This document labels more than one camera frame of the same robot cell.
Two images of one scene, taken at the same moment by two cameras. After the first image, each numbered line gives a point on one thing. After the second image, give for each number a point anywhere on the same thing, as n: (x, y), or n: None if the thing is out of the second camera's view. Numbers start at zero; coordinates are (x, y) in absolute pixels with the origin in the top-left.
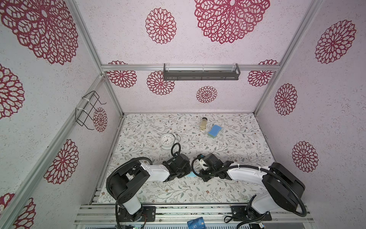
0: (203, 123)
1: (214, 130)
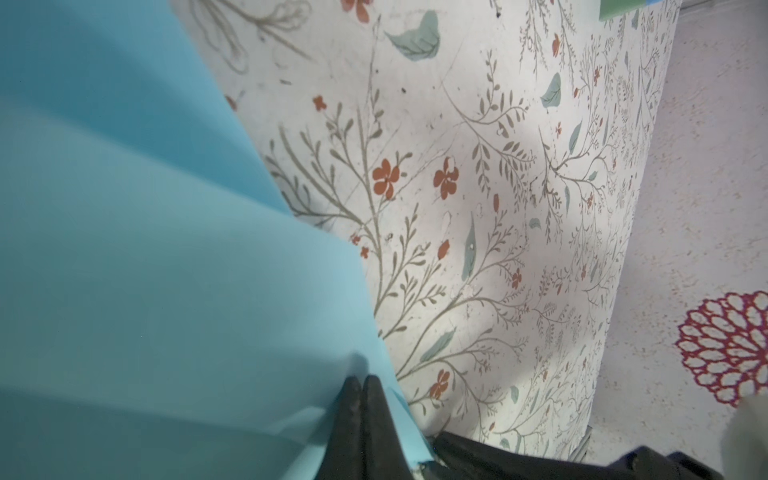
0: None
1: (613, 8)
